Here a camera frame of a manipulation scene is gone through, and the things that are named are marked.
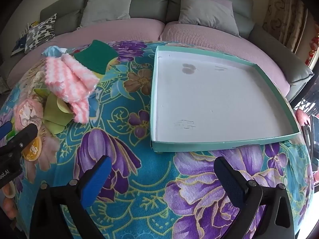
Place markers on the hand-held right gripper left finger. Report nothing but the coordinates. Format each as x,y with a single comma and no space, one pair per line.
96,181

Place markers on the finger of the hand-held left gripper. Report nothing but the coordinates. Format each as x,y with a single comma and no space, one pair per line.
25,135
4,129

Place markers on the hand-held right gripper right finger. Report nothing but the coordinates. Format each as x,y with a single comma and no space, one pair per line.
228,181

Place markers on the pink white knitted cloth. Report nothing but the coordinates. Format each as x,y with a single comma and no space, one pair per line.
72,79

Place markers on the teal shallow cardboard box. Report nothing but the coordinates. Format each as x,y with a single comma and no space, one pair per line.
211,99

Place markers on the green scouring sponge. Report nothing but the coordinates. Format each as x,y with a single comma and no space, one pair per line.
96,54

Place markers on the person's left hand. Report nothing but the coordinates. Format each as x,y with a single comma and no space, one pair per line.
7,204

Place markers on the floral blanket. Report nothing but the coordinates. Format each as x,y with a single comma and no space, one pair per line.
149,191

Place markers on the blue cushion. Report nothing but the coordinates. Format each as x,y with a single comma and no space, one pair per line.
18,44

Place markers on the light blue cloth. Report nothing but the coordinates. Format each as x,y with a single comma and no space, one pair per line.
53,51

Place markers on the dark metal stand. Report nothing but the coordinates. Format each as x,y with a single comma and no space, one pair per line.
312,142

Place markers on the pink plastic stool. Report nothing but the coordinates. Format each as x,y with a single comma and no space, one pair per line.
302,117

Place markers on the black white patterned pillow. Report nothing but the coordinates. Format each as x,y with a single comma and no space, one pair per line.
41,33

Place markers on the yellow book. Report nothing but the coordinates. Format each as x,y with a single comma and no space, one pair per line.
34,24

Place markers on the pink sofa cover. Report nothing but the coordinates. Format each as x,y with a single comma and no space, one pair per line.
129,29

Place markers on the plain grey pillow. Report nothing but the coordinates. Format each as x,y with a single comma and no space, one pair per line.
107,6

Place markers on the red hanging decoration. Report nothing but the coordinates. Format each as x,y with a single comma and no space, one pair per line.
312,51

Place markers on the grey pillow with pink band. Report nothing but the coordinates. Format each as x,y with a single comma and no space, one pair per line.
206,12

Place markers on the beige patterned curtain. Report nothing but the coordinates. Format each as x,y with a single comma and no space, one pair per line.
284,15

